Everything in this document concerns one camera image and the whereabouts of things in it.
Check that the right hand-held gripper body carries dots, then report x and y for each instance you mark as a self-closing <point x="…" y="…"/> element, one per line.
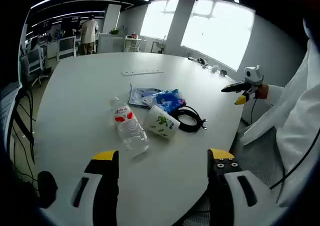
<point x="253" y="76"/>

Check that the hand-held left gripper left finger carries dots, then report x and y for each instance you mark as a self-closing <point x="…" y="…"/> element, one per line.
<point x="102" y="186"/>

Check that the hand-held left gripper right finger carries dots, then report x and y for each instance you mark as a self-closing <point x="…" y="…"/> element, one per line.
<point x="225" y="191"/>

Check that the clear plastic water bottle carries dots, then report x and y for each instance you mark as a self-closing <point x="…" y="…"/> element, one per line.
<point x="130" y="133"/>

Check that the white paper cup green print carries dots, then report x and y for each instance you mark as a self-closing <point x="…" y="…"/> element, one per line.
<point x="160" y="123"/>

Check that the blue white plastic package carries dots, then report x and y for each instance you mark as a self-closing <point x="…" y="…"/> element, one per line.
<point x="140" y="96"/>

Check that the white tabletop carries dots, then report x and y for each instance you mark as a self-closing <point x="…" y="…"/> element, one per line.
<point x="87" y="98"/>

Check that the person's right hand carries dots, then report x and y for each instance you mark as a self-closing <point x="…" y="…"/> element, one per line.
<point x="263" y="91"/>

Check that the small devices on table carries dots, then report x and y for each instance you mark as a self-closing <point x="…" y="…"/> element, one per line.
<point x="215" y="68"/>

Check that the wide window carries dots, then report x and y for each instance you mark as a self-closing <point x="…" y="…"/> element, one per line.
<point x="217" y="33"/>

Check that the person's white coat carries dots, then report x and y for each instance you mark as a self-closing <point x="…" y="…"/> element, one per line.
<point x="300" y="111"/>

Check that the white power strip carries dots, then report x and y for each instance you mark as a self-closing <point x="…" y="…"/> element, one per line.
<point x="142" y="72"/>

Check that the narrow window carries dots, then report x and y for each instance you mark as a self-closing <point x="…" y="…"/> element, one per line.
<point x="157" y="21"/>

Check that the green potted plant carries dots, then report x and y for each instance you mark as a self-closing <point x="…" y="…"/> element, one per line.
<point x="115" y="31"/>

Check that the white cabinet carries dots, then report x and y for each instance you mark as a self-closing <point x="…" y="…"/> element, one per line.
<point x="110" y="43"/>

